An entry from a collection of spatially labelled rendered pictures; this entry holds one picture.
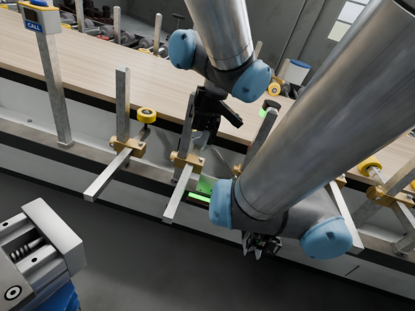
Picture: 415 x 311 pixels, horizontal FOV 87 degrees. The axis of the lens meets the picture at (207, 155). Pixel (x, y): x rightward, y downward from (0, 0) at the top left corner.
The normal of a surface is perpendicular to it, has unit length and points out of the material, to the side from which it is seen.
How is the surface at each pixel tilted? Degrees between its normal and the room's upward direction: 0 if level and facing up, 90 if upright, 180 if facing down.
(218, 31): 119
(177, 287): 0
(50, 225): 0
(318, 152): 106
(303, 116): 95
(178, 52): 89
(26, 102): 90
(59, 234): 0
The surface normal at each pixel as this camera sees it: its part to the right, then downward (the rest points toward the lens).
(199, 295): 0.24, -0.76
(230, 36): 0.25, 0.85
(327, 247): -0.01, 0.60
